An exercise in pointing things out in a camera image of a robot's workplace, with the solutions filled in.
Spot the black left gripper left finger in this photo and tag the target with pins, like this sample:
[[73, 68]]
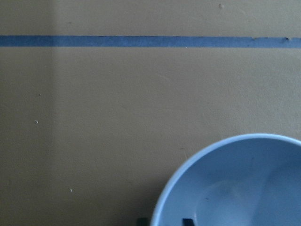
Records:
[[142, 222]]

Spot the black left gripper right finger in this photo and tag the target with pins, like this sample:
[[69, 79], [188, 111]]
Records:
[[187, 222]]

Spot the blue bowl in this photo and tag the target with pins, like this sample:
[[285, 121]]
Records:
[[246, 180]]

